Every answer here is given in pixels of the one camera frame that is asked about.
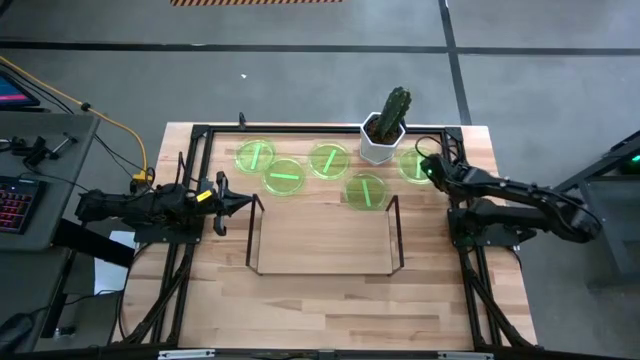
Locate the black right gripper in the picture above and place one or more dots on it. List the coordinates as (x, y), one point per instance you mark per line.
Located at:
(437, 172)

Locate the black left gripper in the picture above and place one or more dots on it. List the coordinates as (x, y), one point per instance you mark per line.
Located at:
(221, 205)

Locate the clear green striped plate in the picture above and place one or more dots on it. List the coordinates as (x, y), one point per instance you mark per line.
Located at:
(411, 167)
(255, 156)
(328, 161)
(284, 176)
(366, 192)

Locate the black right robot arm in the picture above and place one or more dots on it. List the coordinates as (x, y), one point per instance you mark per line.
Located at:
(525, 192)

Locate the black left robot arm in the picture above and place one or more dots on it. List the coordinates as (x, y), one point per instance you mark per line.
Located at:
(125, 205)

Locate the wooden shelf with black legs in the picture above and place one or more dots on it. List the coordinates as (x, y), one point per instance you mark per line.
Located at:
(325, 240)

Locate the yellow label tag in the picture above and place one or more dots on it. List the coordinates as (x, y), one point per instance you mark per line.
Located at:
(204, 195)

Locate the white hexagonal plant pot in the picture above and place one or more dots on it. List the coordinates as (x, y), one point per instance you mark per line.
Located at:
(380, 150)

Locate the white paper sheet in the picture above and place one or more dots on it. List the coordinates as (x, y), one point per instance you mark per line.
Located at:
(112, 270)

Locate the grey desk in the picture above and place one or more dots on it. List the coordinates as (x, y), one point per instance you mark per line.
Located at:
(60, 150)

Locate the black device with green light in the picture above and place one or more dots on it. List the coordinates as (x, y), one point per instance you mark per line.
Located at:
(632, 162)

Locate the backlit computer keyboard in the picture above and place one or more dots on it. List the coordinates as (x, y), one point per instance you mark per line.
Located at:
(17, 205)

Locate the computer monitor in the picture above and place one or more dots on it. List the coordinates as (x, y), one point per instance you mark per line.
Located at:
(12, 92)

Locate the small black clamp post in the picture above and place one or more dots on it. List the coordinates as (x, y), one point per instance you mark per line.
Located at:
(242, 120)

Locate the black aluminium table frame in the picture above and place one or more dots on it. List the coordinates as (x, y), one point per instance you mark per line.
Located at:
(325, 129)

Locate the silver metal bracket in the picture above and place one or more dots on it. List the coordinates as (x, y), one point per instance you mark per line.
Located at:
(465, 355)
(186, 354)

